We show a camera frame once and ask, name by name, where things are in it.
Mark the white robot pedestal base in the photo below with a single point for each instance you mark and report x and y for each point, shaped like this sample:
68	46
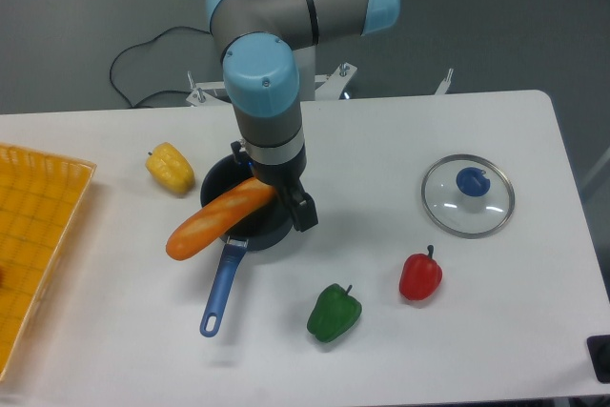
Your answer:
324	85

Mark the red bell pepper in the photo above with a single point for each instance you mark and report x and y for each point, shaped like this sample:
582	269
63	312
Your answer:
420	276

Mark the dark blue saucepan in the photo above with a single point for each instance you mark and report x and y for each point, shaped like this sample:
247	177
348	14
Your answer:
258	231

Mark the yellow bell pepper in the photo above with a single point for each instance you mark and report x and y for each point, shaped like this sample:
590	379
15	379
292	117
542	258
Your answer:
170	169

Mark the yellow woven basket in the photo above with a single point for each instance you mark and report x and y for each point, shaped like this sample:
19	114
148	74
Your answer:
40	196

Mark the green bell pepper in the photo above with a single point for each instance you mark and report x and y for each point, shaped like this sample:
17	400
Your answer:
335	312

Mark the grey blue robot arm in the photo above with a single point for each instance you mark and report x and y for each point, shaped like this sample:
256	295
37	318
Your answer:
256	41

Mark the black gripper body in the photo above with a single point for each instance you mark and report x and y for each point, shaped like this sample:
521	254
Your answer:
285	177

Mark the orange baguette bread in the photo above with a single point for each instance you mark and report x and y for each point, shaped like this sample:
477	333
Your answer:
214	219

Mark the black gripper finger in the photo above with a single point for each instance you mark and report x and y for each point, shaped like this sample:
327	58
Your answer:
299	204

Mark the glass pot lid blue knob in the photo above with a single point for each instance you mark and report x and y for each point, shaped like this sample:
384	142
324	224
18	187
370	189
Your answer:
467	196

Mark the black object table corner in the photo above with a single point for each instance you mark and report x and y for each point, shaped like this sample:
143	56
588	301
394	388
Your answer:
598	348

